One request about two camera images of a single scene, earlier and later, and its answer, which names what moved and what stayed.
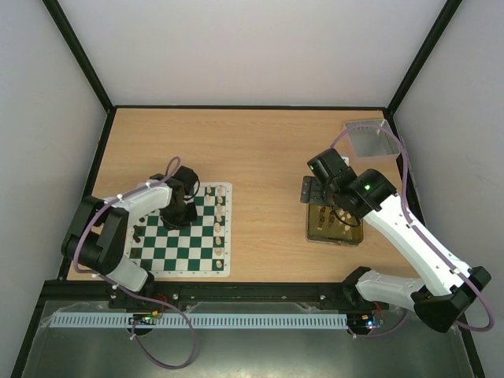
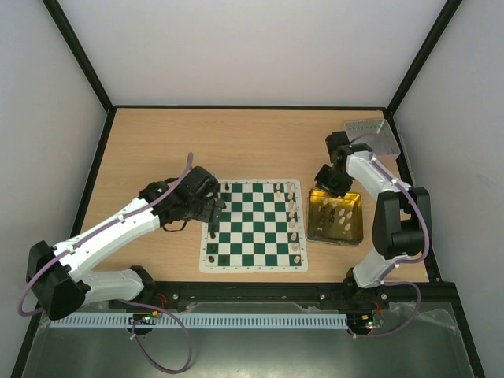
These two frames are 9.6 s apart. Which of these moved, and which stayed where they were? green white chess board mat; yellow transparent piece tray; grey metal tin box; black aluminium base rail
Moved: green white chess board mat
Stayed: grey metal tin box; black aluminium base rail; yellow transparent piece tray
